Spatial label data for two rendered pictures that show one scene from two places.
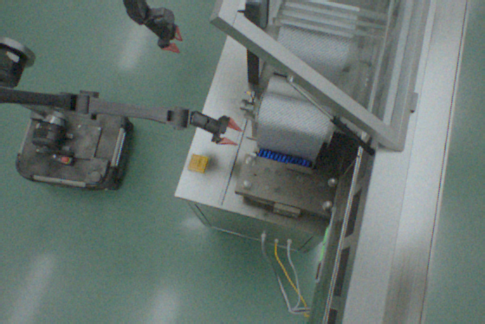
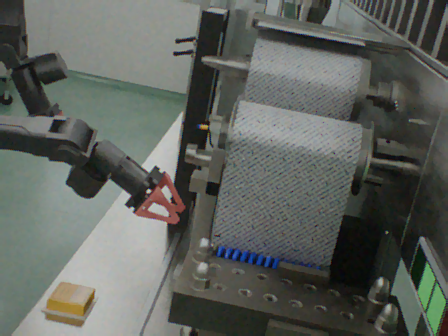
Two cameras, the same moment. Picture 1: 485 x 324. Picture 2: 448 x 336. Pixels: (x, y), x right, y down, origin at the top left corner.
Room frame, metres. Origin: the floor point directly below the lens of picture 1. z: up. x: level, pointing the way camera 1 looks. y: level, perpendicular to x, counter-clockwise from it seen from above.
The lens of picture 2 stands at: (-0.52, 0.31, 1.57)
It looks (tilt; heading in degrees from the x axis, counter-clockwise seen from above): 19 degrees down; 341
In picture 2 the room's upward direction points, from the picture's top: 11 degrees clockwise
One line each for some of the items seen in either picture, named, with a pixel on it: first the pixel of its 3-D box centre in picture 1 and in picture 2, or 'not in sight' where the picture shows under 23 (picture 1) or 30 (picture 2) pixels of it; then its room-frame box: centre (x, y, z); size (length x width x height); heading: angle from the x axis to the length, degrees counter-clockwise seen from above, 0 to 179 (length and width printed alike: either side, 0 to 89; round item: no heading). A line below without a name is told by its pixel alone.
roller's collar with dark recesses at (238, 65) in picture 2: not in sight; (240, 67); (0.84, -0.15, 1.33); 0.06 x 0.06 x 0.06; 68
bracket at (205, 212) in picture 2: (253, 119); (199, 212); (0.65, -0.06, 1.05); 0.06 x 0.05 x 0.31; 68
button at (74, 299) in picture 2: (198, 163); (71, 298); (0.54, 0.19, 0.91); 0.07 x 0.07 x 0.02; 68
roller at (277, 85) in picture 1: (301, 97); not in sight; (0.67, -0.24, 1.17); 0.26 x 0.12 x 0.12; 68
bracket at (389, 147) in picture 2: (346, 126); (390, 146); (0.49, -0.36, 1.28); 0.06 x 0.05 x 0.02; 68
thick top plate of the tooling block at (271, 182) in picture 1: (288, 186); (287, 307); (0.37, -0.17, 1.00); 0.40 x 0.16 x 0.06; 68
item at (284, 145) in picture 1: (287, 146); (277, 219); (0.50, -0.17, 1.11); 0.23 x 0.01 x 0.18; 68
